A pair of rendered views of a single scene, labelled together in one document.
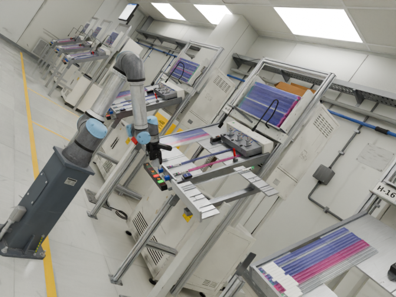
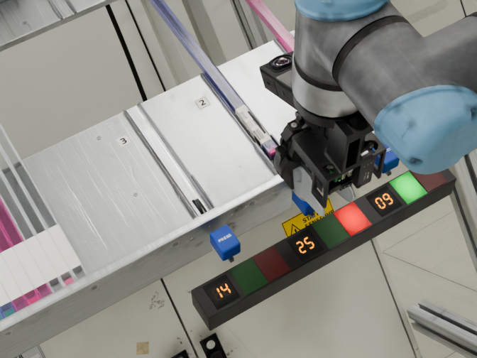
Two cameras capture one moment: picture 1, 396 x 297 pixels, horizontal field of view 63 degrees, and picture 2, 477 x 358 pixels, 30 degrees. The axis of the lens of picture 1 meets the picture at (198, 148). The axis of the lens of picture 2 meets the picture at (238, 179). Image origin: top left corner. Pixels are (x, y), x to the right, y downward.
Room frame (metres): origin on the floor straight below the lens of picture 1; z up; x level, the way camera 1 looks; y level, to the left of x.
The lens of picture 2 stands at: (1.84, 1.05, 1.03)
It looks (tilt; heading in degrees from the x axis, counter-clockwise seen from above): 16 degrees down; 290
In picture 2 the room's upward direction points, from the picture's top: 23 degrees counter-clockwise
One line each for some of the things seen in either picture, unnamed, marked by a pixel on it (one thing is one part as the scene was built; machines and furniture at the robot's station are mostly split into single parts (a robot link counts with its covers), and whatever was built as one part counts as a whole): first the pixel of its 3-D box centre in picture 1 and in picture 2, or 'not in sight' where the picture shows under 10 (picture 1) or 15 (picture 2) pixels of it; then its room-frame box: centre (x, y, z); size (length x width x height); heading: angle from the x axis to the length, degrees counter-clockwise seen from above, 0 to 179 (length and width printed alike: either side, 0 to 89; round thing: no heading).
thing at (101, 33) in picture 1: (88, 57); not in sight; (7.55, 3.33, 0.95); 1.37 x 0.82 x 1.90; 126
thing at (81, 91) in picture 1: (102, 68); not in sight; (6.38, 2.47, 0.95); 1.36 x 0.82 x 1.90; 126
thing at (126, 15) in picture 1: (129, 14); not in sight; (6.30, 2.58, 2.10); 0.58 x 0.14 x 0.41; 36
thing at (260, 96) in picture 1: (270, 105); not in sight; (2.48, -0.26, 1.52); 0.51 x 0.13 x 0.27; 36
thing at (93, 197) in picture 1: (121, 165); not in sight; (2.91, 0.48, 0.39); 0.24 x 0.24 x 0.78; 36
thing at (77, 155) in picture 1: (80, 151); not in sight; (1.68, 0.50, 0.60); 0.15 x 0.15 x 0.10
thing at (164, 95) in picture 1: (138, 130); not in sight; (3.65, 0.67, 0.66); 1.01 x 0.73 x 1.31; 126
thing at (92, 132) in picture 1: (92, 133); not in sight; (1.69, 0.50, 0.72); 0.13 x 0.12 x 0.14; 33
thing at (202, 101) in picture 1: (165, 118); not in sight; (3.79, 0.51, 0.95); 1.35 x 0.82 x 1.90; 126
